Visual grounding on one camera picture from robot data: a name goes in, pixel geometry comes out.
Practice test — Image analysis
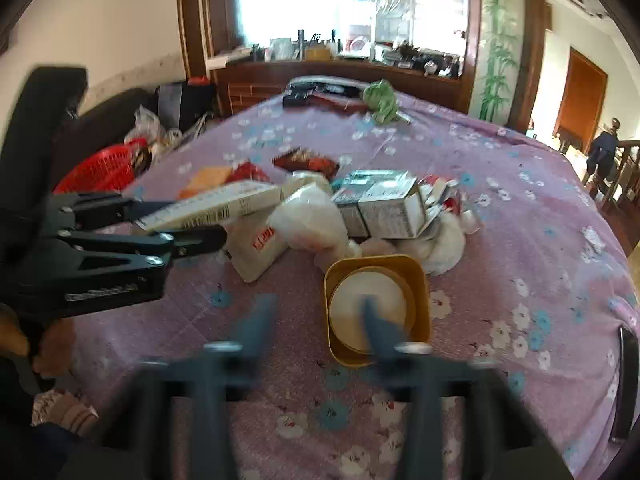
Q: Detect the red plastic mesh basket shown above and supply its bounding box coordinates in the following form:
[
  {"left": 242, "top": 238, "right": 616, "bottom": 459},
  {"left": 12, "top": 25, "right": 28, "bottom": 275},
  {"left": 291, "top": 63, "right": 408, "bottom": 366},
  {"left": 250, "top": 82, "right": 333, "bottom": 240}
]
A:
[{"left": 53, "top": 138, "right": 149, "bottom": 194}]

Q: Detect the long white cardboard box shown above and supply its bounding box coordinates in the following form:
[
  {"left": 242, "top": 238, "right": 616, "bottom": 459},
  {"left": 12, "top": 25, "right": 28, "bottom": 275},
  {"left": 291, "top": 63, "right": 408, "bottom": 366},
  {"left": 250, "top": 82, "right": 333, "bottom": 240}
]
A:
[{"left": 134, "top": 180, "right": 282, "bottom": 233}]

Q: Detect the orange cardboard box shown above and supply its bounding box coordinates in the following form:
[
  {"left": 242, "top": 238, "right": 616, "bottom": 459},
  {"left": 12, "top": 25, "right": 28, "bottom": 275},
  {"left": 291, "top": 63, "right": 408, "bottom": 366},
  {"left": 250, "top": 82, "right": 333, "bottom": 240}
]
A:
[{"left": 178, "top": 166, "right": 233, "bottom": 200}]

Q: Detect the white paper packet red print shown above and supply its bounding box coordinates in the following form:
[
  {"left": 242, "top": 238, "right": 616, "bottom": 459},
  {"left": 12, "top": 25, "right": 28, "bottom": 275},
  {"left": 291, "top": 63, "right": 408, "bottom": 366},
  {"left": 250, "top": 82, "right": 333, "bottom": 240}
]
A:
[{"left": 224, "top": 208, "right": 288, "bottom": 283}]

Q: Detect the white plastic bag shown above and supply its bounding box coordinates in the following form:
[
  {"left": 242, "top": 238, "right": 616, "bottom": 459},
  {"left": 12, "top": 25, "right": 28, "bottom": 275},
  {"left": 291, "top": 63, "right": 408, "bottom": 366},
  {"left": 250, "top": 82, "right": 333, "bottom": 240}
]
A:
[{"left": 266, "top": 183, "right": 349, "bottom": 254}]

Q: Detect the dark red snack wrapper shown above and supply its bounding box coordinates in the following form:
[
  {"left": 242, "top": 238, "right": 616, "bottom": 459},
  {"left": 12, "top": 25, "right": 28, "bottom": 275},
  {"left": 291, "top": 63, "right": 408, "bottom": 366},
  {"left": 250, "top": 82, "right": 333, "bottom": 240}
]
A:
[{"left": 272, "top": 146, "right": 340, "bottom": 180}]

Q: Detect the yellow square bowl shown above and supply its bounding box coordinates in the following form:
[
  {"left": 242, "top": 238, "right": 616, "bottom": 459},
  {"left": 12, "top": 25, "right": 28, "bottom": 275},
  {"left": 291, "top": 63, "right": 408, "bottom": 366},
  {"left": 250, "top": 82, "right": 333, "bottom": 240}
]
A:
[{"left": 323, "top": 255, "right": 431, "bottom": 368}]

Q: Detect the teal tissue pack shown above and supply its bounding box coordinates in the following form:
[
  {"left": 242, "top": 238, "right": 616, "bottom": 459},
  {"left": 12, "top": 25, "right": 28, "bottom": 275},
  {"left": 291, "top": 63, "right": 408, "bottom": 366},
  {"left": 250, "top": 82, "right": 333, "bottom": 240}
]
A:
[{"left": 332, "top": 170, "right": 416, "bottom": 205}]

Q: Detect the white grey carton box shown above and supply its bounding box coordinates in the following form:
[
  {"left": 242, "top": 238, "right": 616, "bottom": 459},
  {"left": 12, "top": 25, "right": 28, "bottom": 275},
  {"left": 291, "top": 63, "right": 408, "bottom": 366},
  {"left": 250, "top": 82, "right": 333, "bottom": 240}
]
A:
[{"left": 332, "top": 179, "right": 427, "bottom": 240}]

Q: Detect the person's left hand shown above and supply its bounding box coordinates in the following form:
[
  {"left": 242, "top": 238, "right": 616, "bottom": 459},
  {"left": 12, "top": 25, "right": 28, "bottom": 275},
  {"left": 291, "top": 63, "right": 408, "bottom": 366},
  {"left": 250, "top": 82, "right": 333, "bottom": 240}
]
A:
[{"left": 1, "top": 304, "right": 77, "bottom": 377}]

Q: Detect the black sofa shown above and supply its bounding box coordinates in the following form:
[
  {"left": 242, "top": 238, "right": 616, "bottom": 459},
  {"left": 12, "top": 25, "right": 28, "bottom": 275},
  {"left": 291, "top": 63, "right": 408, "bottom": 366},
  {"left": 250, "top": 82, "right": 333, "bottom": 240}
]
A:
[{"left": 1, "top": 65, "right": 156, "bottom": 214}]

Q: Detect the clear plastic bag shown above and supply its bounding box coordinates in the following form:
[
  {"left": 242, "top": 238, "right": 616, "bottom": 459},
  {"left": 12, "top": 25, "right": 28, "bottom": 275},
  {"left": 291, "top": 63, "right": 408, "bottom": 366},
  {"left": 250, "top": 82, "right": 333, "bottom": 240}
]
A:
[{"left": 124, "top": 106, "right": 166, "bottom": 146}]

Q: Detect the wooden brick pattern counter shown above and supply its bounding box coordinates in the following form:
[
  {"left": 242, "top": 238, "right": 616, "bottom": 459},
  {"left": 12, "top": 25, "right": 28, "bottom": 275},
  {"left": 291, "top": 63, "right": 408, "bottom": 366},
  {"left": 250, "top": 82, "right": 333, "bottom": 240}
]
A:
[{"left": 210, "top": 61, "right": 473, "bottom": 117}]

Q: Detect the small black box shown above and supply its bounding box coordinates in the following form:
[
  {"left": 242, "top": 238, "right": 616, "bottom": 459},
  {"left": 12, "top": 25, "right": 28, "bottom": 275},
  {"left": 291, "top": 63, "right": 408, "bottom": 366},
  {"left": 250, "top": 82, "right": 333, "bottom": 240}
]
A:
[{"left": 282, "top": 84, "right": 314, "bottom": 107}]

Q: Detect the purple floral tablecloth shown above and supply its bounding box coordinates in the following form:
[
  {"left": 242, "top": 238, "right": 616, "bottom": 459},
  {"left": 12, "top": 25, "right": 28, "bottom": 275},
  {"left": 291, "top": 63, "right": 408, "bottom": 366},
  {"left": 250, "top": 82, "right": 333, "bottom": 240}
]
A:
[{"left": 72, "top": 96, "right": 639, "bottom": 479}]

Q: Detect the black flat case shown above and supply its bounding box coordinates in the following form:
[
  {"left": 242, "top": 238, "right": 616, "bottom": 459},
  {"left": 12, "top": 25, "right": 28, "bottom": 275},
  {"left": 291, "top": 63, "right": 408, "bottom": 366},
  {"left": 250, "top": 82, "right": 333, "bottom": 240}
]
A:
[{"left": 286, "top": 75, "right": 368, "bottom": 99}]

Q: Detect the wooden stair railing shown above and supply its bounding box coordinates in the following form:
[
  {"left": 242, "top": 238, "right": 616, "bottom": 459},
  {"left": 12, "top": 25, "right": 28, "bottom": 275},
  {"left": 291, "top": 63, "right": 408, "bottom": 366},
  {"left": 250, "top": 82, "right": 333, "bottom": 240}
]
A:
[{"left": 582, "top": 139, "right": 639, "bottom": 211}]

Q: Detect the green crumpled cloth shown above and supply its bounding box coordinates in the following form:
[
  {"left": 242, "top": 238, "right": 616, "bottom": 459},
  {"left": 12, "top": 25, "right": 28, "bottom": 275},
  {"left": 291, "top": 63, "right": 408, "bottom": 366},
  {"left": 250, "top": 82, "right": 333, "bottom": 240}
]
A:
[{"left": 361, "top": 79, "right": 398, "bottom": 125}]

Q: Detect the dark blue hanging jacket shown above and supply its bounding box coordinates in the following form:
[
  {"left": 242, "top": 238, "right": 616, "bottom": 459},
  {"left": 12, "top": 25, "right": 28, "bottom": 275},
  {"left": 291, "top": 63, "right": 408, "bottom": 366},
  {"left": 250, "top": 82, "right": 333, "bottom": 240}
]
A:
[{"left": 586, "top": 117, "right": 620, "bottom": 182}]

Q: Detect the brown wooden door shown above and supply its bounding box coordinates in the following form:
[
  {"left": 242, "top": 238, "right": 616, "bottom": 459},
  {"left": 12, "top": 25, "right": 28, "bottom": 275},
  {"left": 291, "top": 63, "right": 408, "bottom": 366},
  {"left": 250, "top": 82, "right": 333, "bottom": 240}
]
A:
[{"left": 554, "top": 48, "right": 608, "bottom": 154}]

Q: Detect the red handled tool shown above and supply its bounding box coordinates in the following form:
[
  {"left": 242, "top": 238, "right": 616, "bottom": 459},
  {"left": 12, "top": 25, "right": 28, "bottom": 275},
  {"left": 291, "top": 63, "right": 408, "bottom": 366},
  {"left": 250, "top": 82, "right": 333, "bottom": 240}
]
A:
[{"left": 306, "top": 91, "right": 369, "bottom": 115}]

